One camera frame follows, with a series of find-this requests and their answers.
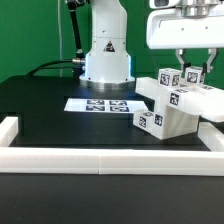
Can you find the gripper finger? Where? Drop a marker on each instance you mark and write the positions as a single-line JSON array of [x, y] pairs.
[[180, 55], [208, 65]]

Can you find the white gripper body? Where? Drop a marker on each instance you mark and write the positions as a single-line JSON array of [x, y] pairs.
[[168, 29]]

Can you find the white tagged cube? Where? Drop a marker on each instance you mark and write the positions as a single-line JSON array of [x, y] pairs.
[[194, 75], [169, 77]]

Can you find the white chair back frame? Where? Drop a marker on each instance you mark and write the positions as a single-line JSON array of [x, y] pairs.
[[203, 100]]

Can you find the white chair seat part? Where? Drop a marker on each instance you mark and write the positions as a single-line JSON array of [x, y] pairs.
[[170, 122]]

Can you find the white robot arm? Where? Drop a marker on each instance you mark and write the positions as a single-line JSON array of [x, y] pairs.
[[107, 64]]

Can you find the white tag sheet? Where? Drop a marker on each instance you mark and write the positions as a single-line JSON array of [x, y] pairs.
[[103, 105]]

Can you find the white U-shaped fence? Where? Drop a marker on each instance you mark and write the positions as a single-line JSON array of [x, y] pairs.
[[103, 162]]

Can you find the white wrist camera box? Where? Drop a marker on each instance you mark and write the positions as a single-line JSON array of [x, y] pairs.
[[164, 4]]

